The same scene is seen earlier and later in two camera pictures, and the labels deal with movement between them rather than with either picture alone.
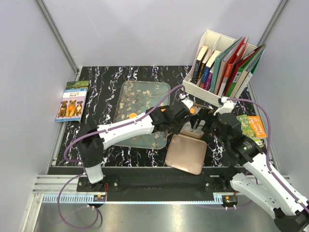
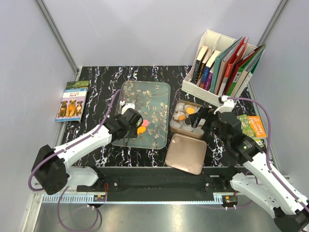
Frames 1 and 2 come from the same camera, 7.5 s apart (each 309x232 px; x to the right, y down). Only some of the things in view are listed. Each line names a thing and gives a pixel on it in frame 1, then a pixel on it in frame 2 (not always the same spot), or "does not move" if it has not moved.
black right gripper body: (212, 124) does not move
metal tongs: (166, 134) to (125, 143)
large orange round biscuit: (192, 110) does not move
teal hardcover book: (217, 63) does not move
